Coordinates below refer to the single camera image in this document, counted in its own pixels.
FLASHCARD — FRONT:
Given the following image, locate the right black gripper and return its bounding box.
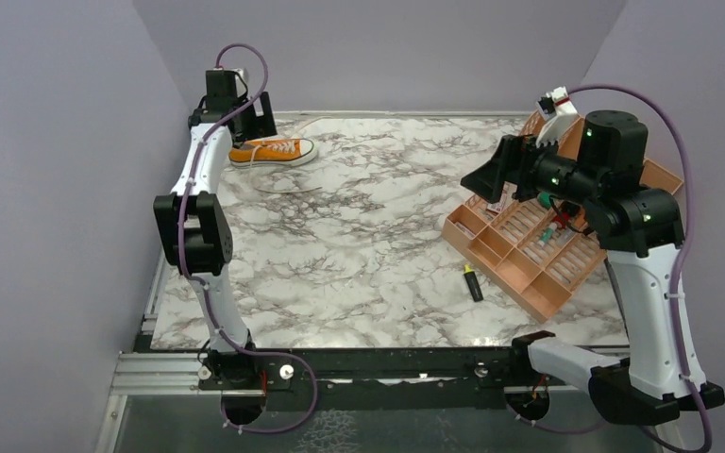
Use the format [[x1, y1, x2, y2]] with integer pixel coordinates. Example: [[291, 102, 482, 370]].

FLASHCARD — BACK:
[[462, 129, 604, 207]]

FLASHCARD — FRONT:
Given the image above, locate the orange canvas sneaker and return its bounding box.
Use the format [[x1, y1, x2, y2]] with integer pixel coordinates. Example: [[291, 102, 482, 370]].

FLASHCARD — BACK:
[[228, 138, 318, 167]]

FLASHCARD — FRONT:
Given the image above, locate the white shoelace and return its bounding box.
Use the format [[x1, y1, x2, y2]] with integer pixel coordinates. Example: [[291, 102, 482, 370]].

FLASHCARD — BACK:
[[243, 115, 330, 194]]

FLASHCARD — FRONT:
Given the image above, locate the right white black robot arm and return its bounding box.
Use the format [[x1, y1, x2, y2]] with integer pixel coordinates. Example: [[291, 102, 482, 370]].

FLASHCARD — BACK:
[[461, 109, 725, 426]]

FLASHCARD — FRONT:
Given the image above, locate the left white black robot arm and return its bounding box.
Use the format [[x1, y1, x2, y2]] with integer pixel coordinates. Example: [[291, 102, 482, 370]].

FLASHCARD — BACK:
[[153, 67, 276, 388]]

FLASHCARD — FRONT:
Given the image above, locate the green cap item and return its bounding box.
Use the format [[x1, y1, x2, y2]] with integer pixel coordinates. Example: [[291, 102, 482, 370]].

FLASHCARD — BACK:
[[537, 193, 553, 210]]

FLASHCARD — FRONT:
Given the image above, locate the peach plastic organizer tray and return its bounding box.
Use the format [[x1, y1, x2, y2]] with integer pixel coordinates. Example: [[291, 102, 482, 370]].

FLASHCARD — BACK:
[[442, 110, 684, 322]]

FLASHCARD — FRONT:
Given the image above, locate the red black bottle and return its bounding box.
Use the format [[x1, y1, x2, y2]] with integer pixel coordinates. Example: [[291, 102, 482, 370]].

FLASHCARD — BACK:
[[539, 213, 574, 245]]

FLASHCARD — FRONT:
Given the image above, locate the black yellow highlighter marker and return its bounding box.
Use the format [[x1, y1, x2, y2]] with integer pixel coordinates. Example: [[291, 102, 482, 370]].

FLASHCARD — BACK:
[[464, 264, 483, 302]]

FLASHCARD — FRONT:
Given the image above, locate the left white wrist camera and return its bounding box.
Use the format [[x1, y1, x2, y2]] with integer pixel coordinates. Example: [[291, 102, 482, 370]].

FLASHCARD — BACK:
[[231, 68, 249, 97]]

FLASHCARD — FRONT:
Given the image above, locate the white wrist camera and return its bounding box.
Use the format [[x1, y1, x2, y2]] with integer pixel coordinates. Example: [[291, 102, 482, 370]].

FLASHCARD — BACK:
[[535, 86, 580, 147], [231, 68, 249, 97]]

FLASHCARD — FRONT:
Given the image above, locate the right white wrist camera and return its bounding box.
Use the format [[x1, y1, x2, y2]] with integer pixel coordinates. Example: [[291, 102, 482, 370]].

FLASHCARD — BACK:
[[535, 86, 580, 147]]

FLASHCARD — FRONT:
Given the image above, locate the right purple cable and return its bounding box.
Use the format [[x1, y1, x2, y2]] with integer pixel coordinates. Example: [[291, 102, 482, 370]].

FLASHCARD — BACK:
[[504, 84, 714, 453]]

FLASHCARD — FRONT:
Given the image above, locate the purple cable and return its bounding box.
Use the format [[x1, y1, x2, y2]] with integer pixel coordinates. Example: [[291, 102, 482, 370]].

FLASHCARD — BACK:
[[177, 42, 320, 436], [504, 84, 714, 453]]

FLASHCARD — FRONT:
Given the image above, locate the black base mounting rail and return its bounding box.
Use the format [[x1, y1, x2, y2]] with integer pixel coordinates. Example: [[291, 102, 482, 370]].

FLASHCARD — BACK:
[[197, 346, 541, 411]]

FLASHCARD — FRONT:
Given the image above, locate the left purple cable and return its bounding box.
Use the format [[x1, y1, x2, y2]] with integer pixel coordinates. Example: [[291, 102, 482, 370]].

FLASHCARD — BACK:
[[177, 42, 320, 436]]

